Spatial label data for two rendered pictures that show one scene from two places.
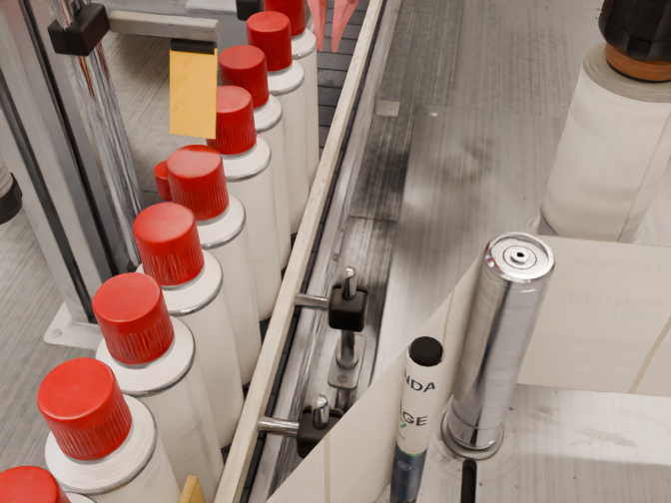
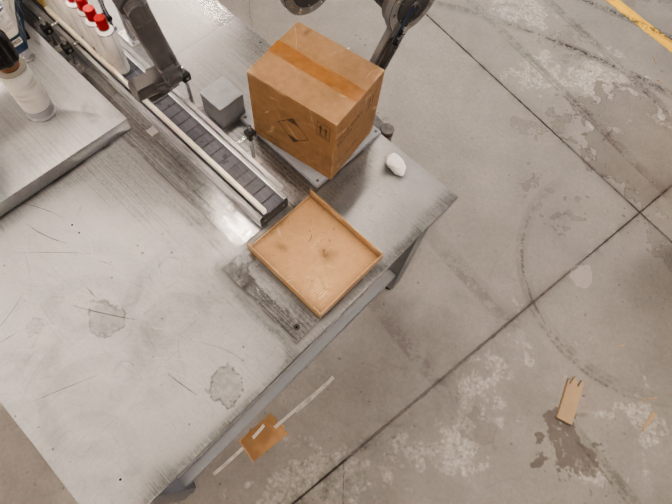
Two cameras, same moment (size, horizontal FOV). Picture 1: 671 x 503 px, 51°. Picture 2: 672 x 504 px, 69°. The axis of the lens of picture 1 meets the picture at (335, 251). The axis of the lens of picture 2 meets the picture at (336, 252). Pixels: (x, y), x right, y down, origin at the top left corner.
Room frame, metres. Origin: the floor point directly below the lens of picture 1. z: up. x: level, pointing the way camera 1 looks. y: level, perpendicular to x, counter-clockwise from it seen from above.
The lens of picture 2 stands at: (1.70, -0.61, 2.16)
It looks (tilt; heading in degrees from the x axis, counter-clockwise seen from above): 66 degrees down; 115
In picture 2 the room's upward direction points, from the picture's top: 10 degrees clockwise
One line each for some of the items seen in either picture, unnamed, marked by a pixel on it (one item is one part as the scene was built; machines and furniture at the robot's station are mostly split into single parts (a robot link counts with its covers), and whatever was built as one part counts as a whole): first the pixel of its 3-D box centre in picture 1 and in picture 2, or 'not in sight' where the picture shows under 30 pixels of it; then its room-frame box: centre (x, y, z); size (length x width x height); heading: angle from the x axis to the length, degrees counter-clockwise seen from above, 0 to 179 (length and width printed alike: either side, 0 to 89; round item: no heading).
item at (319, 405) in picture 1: (299, 439); (53, 30); (0.25, 0.03, 0.89); 0.06 x 0.03 x 0.12; 80
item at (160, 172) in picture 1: (171, 179); not in sight; (0.58, 0.18, 0.85); 0.03 x 0.03 x 0.03
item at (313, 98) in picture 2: not in sight; (315, 103); (1.17, 0.23, 0.99); 0.30 x 0.24 x 0.27; 179
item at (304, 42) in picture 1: (289, 99); (111, 45); (0.54, 0.04, 0.98); 0.05 x 0.05 x 0.20
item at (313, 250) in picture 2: not in sight; (315, 251); (1.41, -0.11, 0.85); 0.30 x 0.26 x 0.04; 170
